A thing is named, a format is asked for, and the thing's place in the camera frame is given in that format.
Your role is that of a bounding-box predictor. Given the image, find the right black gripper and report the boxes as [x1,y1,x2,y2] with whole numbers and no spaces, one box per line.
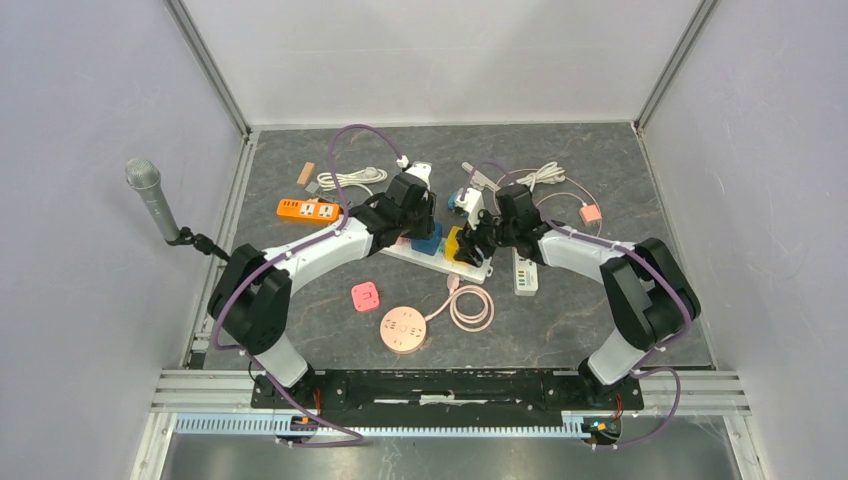
[453,205,516,269]

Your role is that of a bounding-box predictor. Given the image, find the long white power strip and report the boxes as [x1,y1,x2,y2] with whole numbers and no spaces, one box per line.
[381,238,494,285]

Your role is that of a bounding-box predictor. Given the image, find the pink folding extension socket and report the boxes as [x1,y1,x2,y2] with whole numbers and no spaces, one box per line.
[351,281,380,313]

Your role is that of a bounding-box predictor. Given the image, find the round pink socket base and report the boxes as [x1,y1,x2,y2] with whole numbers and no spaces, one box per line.
[379,306,427,355]

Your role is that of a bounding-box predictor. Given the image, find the light blue adapter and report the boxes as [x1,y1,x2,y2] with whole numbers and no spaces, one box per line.
[447,191,464,215]

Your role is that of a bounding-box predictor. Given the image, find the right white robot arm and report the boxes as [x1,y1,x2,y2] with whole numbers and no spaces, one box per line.
[454,184,702,408]

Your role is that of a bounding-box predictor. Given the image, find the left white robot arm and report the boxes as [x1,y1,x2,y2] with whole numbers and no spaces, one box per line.
[207,166,436,408]

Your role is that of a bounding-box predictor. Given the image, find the blue cube adapter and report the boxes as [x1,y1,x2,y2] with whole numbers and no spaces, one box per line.
[410,223,443,256]

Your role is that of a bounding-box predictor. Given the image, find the small white power strip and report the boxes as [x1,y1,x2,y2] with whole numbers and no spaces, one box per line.
[513,249,539,297]

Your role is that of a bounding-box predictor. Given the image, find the yellow cube adapter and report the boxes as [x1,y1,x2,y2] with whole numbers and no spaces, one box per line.
[444,226,463,262]

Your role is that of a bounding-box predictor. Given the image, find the pink square charger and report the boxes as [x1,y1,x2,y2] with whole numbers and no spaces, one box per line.
[579,204,603,226]

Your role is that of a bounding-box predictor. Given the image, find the orange power strip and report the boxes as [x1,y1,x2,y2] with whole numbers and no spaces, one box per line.
[276,199,341,225]

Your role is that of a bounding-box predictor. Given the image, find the gray black flat tool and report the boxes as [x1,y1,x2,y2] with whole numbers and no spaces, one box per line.
[304,182,329,202]

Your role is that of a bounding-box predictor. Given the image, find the small brown wooden block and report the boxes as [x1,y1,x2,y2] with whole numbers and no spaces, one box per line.
[296,162,316,187]

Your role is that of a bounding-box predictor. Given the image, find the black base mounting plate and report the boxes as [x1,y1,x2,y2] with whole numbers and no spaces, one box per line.
[288,368,645,429]

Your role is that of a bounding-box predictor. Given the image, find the silver microphone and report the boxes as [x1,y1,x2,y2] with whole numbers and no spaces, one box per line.
[125,158,180,243]

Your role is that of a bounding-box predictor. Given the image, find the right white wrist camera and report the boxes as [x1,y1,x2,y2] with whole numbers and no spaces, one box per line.
[456,188,484,230]

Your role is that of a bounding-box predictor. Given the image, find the white bundled power cord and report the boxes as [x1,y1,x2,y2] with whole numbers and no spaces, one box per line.
[502,161,568,197]

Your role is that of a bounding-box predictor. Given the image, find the white coiled cord with plug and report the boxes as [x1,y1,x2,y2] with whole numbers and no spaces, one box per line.
[315,167,388,199]

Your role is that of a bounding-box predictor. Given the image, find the pink coiled cable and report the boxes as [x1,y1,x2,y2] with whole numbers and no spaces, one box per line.
[423,272,497,333]

